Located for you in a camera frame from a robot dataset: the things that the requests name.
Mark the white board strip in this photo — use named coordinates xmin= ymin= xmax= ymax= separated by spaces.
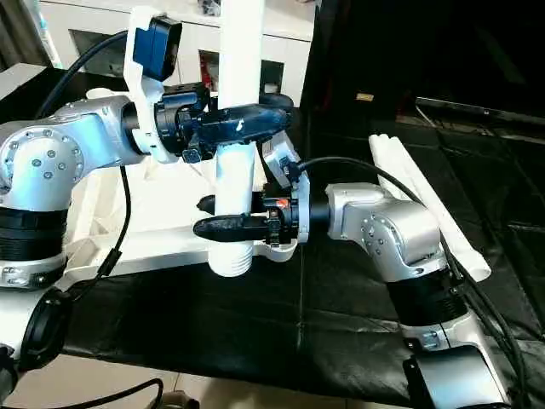
xmin=0 ymin=64 xmax=43 ymax=95

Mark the black flat bar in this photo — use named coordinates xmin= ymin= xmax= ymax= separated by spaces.
xmin=416 ymin=97 xmax=545 ymax=121

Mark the black work mat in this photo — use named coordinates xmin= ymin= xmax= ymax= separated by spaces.
xmin=0 ymin=64 xmax=545 ymax=403

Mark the white plastic table top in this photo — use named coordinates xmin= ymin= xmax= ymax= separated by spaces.
xmin=51 ymin=85 xmax=301 ymax=282

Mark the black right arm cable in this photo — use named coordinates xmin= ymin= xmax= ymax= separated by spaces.
xmin=293 ymin=155 xmax=531 ymax=403

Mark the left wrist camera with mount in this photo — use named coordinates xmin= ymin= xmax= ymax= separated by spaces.
xmin=123 ymin=7 xmax=184 ymax=163

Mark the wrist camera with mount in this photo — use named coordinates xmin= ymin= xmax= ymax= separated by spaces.
xmin=262 ymin=141 xmax=304 ymax=199
xmin=123 ymin=7 xmax=184 ymax=163

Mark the teal plastic tube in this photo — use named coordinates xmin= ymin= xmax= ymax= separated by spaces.
xmin=26 ymin=0 xmax=62 ymax=69

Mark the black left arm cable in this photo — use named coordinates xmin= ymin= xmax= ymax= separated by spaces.
xmin=34 ymin=30 xmax=137 ymax=282

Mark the white cabinet with glass doors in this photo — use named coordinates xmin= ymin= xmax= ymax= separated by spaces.
xmin=38 ymin=0 xmax=318 ymax=95

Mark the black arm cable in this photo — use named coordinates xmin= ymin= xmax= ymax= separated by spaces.
xmin=293 ymin=155 xmax=531 ymax=403
xmin=34 ymin=30 xmax=137 ymax=282

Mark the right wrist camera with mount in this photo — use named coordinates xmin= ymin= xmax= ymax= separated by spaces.
xmin=262 ymin=141 xmax=304 ymax=199

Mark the grey curtain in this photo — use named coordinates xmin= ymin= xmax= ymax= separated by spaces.
xmin=0 ymin=0 xmax=39 ymax=69

